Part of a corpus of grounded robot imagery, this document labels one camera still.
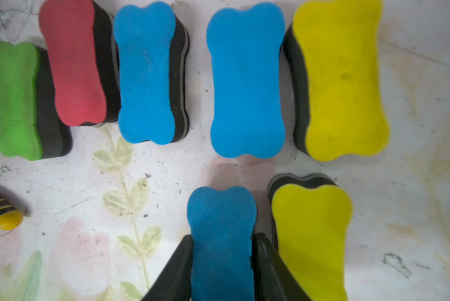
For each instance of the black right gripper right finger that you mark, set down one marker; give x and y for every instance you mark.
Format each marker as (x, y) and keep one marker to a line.
(272, 279)

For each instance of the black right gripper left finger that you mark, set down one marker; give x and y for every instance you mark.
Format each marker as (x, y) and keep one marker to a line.
(174, 283)

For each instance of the yellow eraser shelf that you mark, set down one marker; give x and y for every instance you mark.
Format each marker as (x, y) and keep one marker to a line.
(332, 51)
(311, 215)

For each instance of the blue eraser shelf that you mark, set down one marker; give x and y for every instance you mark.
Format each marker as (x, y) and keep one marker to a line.
(221, 224)
(152, 48)
(245, 50)

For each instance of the yellow handled pliers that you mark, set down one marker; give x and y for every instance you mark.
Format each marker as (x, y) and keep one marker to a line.
(11, 210)

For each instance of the green eraser top shelf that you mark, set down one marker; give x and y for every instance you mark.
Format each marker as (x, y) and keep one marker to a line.
(29, 124)

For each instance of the blue eraser top shelf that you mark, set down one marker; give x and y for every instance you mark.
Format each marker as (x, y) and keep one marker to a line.
(245, 50)
(152, 48)

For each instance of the yellow eraser top shelf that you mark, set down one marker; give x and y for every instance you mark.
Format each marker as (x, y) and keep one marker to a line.
(332, 51)

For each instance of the red eraser top shelf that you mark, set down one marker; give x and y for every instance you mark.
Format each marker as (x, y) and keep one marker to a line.
(83, 58)

